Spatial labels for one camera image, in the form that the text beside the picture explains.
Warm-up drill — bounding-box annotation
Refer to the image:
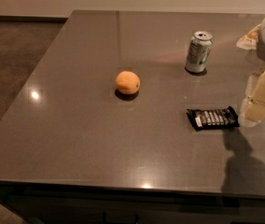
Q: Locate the green silver 7up can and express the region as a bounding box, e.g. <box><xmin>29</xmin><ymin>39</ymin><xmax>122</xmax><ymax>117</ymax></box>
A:
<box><xmin>185</xmin><ymin>31</ymin><xmax>213</xmax><ymax>74</ymax></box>

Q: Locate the black snack bar wrapper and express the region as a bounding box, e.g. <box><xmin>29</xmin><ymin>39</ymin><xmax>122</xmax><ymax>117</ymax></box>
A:
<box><xmin>187</xmin><ymin>106</ymin><xmax>239</xmax><ymax>131</ymax></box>

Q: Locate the orange fruit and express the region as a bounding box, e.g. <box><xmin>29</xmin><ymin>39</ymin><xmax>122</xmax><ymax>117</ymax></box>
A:
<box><xmin>116</xmin><ymin>71</ymin><xmax>141</xmax><ymax>95</ymax></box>

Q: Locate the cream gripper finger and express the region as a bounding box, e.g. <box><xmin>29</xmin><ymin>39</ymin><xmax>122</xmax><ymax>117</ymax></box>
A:
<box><xmin>236</xmin><ymin>24</ymin><xmax>260</xmax><ymax>50</ymax></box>
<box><xmin>239</xmin><ymin>69</ymin><xmax>265</xmax><ymax>127</ymax></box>

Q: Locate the grey table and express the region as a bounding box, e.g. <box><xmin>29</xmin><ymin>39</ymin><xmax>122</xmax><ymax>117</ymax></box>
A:
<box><xmin>0</xmin><ymin>11</ymin><xmax>265</xmax><ymax>224</ymax></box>

